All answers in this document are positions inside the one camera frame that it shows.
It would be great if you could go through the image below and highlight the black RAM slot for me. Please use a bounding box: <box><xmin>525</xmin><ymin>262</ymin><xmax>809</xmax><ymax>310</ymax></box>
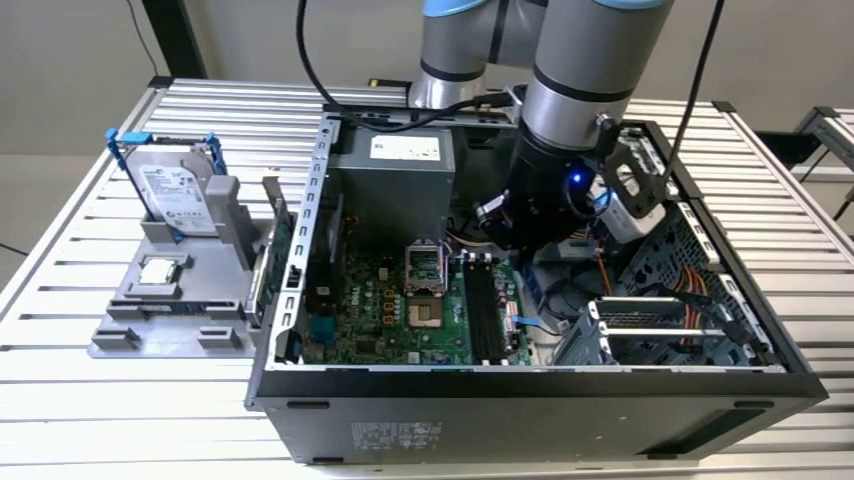
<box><xmin>481</xmin><ymin>253</ymin><xmax>506</xmax><ymax>365</ymax></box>
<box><xmin>465</xmin><ymin>253</ymin><xmax>490</xmax><ymax>365</ymax></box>
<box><xmin>473</xmin><ymin>253</ymin><xmax>498</xmax><ymax>365</ymax></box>

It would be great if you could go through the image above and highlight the metal socket cover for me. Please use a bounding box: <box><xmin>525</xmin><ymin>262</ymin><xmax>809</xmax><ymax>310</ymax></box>
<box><xmin>403</xmin><ymin>238</ymin><xmax>449</xmax><ymax>297</ymax></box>

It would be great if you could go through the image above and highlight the grey power supply unit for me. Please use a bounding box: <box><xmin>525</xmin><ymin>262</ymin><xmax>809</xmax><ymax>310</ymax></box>
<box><xmin>329</xmin><ymin>124</ymin><xmax>461</xmax><ymax>247</ymax></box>

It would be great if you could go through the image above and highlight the grey metal disk bay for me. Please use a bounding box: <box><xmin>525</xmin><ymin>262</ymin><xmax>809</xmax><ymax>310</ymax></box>
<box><xmin>551</xmin><ymin>294</ymin><xmax>769</xmax><ymax>367</ymax></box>

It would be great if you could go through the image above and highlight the CPU socket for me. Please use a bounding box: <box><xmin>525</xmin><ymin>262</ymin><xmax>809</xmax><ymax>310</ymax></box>
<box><xmin>405</xmin><ymin>297</ymin><xmax>450</xmax><ymax>331</ymax></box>

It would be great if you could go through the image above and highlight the green motherboard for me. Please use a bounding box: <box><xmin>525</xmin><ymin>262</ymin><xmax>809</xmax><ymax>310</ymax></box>
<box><xmin>297</xmin><ymin>248</ymin><xmax>535</xmax><ymax>367</ymax></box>

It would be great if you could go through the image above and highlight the small aluminium slat table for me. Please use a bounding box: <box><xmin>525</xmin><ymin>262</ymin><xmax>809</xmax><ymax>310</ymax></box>
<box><xmin>753</xmin><ymin>105</ymin><xmax>854</xmax><ymax>221</ymax></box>

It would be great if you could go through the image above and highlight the black open PC case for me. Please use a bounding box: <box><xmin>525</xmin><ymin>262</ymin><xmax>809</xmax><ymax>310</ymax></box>
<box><xmin>243</xmin><ymin>102</ymin><xmax>832</xmax><ymax>466</ymax></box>

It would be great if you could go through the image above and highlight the grey plastic parts rack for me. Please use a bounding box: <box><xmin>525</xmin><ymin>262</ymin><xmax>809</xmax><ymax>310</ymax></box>
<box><xmin>88</xmin><ymin>173</ymin><xmax>286</xmax><ymax>359</ymax></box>

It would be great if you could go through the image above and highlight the hard disk in blue carrier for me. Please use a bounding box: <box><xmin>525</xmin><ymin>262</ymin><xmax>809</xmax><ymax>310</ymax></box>
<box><xmin>104</xmin><ymin>127</ymin><xmax>232</xmax><ymax>242</ymax></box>

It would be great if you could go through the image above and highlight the silver CPU chip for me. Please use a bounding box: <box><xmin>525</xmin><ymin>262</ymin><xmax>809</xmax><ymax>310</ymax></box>
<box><xmin>142</xmin><ymin>255</ymin><xmax>183</xmax><ymax>284</ymax></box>

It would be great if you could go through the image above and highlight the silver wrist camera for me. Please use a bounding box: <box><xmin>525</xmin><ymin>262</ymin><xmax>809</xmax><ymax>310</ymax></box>
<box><xmin>473</xmin><ymin>193</ymin><xmax>514</xmax><ymax>225</ymax></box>
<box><xmin>595</xmin><ymin>194</ymin><xmax>669</xmax><ymax>245</ymax></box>

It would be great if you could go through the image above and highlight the thin orange wire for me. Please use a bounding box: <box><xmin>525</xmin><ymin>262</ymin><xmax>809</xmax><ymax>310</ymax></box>
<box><xmin>595</xmin><ymin>247</ymin><xmax>614</xmax><ymax>297</ymax></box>

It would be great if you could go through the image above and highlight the black round cable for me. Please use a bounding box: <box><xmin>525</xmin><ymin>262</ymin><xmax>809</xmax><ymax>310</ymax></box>
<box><xmin>543</xmin><ymin>269</ymin><xmax>606</xmax><ymax>335</ymax></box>

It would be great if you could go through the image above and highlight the blue wire with connector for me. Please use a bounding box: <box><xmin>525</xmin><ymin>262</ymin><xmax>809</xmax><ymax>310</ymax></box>
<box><xmin>510</xmin><ymin>315</ymin><xmax>566</xmax><ymax>335</ymax></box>

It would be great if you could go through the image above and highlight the orange yellow red wire bundle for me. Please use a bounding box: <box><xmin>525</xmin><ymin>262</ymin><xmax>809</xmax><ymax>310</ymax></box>
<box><xmin>670</xmin><ymin>264</ymin><xmax>713</xmax><ymax>349</ymax></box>

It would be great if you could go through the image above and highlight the black flat cable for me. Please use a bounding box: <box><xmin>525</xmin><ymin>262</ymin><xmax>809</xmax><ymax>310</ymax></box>
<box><xmin>630</xmin><ymin>282</ymin><xmax>769</xmax><ymax>351</ymax></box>

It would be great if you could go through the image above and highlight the black cable with blue plug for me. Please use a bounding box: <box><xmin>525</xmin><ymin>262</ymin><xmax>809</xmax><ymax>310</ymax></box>
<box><xmin>663</xmin><ymin>0</ymin><xmax>729</xmax><ymax>179</ymax></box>

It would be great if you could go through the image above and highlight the graphics card with metal bracket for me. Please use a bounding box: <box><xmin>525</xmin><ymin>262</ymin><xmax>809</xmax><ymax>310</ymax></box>
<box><xmin>244</xmin><ymin>172</ymin><xmax>301</xmax><ymax>327</ymax></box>

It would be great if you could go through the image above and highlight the thick black cable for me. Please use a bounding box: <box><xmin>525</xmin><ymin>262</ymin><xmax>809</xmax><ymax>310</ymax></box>
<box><xmin>295</xmin><ymin>0</ymin><xmax>523</xmax><ymax>127</ymax></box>

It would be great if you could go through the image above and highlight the black vertical frame post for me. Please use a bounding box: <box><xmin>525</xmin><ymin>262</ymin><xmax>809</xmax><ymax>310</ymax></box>
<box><xmin>138</xmin><ymin>0</ymin><xmax>210</xmax><ymax>80</ymax></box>

